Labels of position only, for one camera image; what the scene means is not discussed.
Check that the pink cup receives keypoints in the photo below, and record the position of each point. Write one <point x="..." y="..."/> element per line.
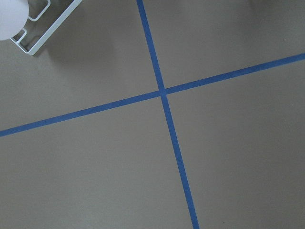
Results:
<point x="13" y="17"/>

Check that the white wire cup rack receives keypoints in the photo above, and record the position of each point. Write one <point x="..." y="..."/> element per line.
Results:
<point x="45" y="17"/>

